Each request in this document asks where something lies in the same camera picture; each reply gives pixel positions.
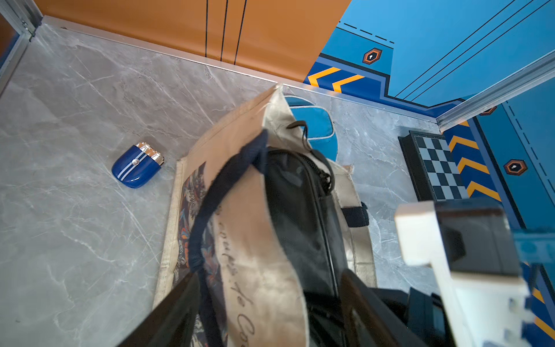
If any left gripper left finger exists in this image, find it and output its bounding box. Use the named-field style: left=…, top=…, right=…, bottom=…
left=120, top=273, right=200, bottom=346

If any blue paddle case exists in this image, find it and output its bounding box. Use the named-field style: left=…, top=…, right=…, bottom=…
left=285, top=95, right=338, bottom=161

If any cream canvas tote bag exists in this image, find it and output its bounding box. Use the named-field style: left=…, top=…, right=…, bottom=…
left=153, top=85, right=376, bottom=346

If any black clear paddle case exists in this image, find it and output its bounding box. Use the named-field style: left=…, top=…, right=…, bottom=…
left=264, top=121, right=348, bottom=298

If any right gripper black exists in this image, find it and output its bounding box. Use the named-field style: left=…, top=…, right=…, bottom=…
left=372, top=288, right=447, bottom=346

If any black white chessboard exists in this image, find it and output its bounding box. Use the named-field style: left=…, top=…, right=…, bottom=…
left=398, top=130, right=468, bottom=201

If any small blue striped case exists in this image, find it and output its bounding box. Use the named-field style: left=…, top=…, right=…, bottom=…
left=111, top=142, right=165, bottom=189

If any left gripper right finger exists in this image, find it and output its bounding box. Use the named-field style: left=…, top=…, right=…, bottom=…
left=339, top=269, right=426, bottom=346

